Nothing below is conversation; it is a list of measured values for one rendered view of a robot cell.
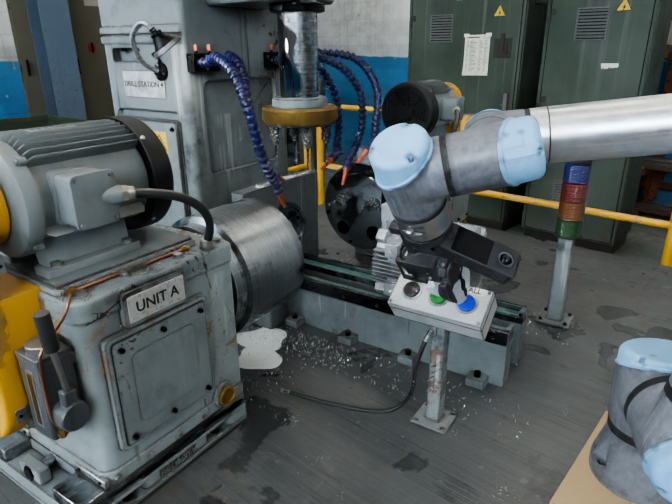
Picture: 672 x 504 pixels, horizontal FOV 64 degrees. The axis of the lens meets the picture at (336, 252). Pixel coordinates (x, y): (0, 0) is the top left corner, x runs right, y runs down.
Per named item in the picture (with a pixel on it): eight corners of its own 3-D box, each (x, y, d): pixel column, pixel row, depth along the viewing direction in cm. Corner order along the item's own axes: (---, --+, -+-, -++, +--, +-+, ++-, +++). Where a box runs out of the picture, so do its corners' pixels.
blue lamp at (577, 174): (559, 182, 126) (562, 163, 124) (565, 177, 131) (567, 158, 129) (587, 185, 123) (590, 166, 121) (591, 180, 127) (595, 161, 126)
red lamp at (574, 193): (556, 200, 128) (559, 182, 126) (562, 195, 132) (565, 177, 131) (584, 204, 124) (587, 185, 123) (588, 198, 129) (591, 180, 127)
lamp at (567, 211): (554, 219, 129) (556, 200, 128) (560, 213, 134) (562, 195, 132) (581, 223, 126) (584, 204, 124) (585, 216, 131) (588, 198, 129)
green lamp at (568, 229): (551, 236, 131) (554, 219, 129) (557, 230, 135) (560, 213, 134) (578, 241, 128) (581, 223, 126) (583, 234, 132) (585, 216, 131)
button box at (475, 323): (393, 315, 99) (385, 301, 95) (408, 283, 101) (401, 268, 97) (485, 341, 90) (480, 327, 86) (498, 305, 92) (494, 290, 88)
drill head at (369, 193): (307, 249, 157) (305, 164, 148) (377, 214, 189) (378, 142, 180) (382, 267, 144) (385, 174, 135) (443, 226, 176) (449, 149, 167)
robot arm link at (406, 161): (437, 157, 58) (362, 174, 61) (456, 218, 66) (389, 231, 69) (433, 109, 63) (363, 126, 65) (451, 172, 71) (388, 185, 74)
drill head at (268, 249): (105, 350, 105) (83, 228, 96) (236, 285, 133) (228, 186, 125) (194, 391, 92) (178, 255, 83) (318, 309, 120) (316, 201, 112)
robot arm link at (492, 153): (530, 105, 67) (442, 126, 70) (540, 115, 57) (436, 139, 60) (540, 166, 69) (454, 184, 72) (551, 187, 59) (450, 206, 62)
